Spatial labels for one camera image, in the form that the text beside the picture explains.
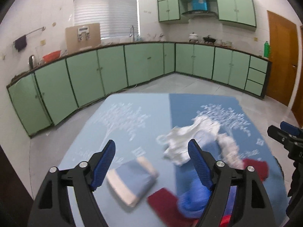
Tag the black wok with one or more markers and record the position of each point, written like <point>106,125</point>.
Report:
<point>209,40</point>

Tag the blue plastic bag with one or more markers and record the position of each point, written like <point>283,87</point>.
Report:
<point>192,195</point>

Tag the orange plastic basin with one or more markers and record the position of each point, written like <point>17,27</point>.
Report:
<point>52,56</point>

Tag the sink faucet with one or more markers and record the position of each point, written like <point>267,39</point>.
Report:
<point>132,33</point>

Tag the white ceramic pot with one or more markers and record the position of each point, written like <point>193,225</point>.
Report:
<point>193,37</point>

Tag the blue box on hood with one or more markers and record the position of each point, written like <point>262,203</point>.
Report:
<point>200,5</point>

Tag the blue tree print tablecloth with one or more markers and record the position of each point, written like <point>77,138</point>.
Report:
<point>159,126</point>

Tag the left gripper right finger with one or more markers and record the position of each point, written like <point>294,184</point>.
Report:
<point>203,162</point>

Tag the range hood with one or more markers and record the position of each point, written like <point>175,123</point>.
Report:
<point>198,14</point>

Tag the green upper wall cabinets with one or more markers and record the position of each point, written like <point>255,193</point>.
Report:
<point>238,13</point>

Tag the brown wooden door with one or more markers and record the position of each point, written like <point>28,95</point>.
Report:
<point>284,58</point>
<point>296,99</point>

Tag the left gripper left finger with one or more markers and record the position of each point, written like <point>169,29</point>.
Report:
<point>100,163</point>

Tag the dark towel on rail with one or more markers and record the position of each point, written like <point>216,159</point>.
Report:
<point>20,43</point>

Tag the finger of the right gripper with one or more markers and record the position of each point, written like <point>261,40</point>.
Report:
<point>295,131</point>

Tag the green lower kitchen cabinets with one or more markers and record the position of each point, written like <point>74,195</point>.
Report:
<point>46,95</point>

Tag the metal towel rail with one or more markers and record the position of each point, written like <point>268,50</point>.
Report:
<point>31,32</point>

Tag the cardboard box on counter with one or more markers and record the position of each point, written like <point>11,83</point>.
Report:
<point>82,37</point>

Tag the dark red scouring pad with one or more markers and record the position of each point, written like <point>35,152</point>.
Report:
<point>261,167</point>

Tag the window blinds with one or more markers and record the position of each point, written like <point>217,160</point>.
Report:
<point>114,16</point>

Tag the green thermos bottle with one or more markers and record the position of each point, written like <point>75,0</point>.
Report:
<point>267,50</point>

